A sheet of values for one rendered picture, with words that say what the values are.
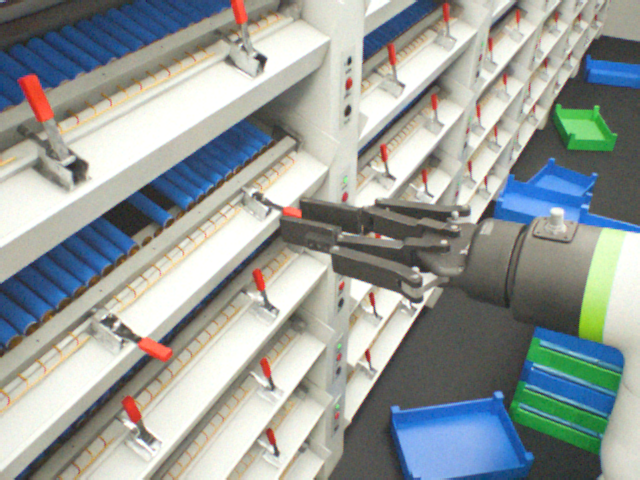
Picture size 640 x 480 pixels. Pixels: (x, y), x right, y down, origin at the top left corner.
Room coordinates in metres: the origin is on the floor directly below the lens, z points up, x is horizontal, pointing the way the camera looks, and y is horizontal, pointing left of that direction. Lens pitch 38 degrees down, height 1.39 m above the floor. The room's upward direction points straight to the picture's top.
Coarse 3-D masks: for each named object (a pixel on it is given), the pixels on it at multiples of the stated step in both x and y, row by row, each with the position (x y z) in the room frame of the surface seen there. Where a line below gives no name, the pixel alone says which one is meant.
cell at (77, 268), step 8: (56, 248) 0.52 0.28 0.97; (64, 248) 0.52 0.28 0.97; (48, 256) 0.51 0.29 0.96; (56, 256) 0.51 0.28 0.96; (64, 256) 0.51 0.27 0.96; (72, 256) 0.51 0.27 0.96; (64, 264) 0.50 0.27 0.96; (72, 264) 0.50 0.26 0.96; (80, 264) 0.50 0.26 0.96; (72, 272) 0.49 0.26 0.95; (80, 272) 0.49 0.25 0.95; (88, 272) 0.49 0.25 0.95; (96, 272) 0.50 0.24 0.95; (80, 280) 0.49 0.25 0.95; (88, 280) 0.49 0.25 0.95
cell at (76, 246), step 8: (64, 240) 0.53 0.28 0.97; (72, 240) 0.53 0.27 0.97; (80, 240) 0.53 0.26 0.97; (72, 248) 0.52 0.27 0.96; (80, 248) 0.52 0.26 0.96; (88, 248) 0.53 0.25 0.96; (80, 256) 0.52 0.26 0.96; (88, 256) 0.52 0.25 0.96; (96, 256) 0.52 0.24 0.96; (88, 264) 0.51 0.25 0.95; (96, 264) 0.51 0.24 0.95; (104, 264) 0.51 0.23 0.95
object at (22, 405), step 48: (336, 144) 0.79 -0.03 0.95; (288, 192) 0.72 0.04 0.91; (240, 240) 0.61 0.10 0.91; (144, 288) 0.51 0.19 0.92; (192, 288) 0.52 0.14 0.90; (144, 336) 0.45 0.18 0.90; (48, 384) 0.38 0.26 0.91; (96, 384) 0.39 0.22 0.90; (0, 432) 0.32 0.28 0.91; (48, 432) 0.34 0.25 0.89
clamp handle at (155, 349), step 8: (112, 328) 0.43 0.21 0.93; (120, 328) 0.43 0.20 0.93; (120, 336) 0.43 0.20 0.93; (128, 336) 0.42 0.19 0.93; (136, 336) 0.42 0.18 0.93; (136, 344) 0.41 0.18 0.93; (144, 344) 0.41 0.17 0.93; (152, 344) 0.41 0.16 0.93; (160, 344) 0.41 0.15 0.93; (152, 352) 0.40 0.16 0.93; (160, 352) 0.40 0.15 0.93; (168, 352) 0.40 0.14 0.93
